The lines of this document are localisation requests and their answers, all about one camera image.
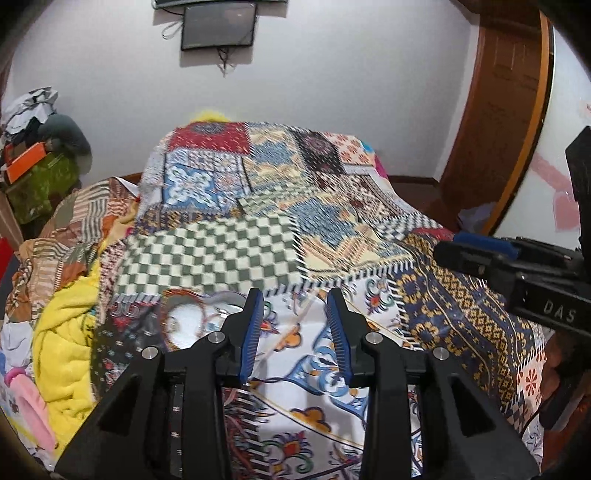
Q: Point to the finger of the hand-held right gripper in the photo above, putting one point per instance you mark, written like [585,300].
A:
[485,244]
[471,265]

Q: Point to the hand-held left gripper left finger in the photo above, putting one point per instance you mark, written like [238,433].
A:
[251,341]

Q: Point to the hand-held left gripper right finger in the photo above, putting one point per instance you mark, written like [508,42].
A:
[339,341]

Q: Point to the heart-shaped jewelry box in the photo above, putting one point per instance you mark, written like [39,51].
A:
[184,323]

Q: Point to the white plastic bag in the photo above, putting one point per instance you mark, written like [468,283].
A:
[475,219]

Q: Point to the patchwork printed blanket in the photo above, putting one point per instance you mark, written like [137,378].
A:
[277,221]

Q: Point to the white wardrobe sliding door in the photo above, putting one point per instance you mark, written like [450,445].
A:
[549,138]

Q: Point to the brown wooden door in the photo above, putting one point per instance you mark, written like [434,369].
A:
[498,115]

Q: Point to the yellow fleece towel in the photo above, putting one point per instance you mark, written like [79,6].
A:
[69,341]

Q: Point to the striped brown bedsheet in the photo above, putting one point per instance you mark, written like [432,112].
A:
[69,235]

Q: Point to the pink plush cloth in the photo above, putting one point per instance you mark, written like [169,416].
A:
[32,406]

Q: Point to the yellow plush item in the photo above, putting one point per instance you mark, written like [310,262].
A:
[210,116]

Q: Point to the red box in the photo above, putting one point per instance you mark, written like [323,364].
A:
[8,258]

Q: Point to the green patterned cloth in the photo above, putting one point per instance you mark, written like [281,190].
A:
[41,189]

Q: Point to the orange box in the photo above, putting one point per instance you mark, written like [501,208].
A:
[25,161]

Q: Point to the pile of clothes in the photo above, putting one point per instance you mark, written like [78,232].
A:
[27,110]

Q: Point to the small wall monitor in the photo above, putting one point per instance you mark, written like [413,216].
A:
[218,25]

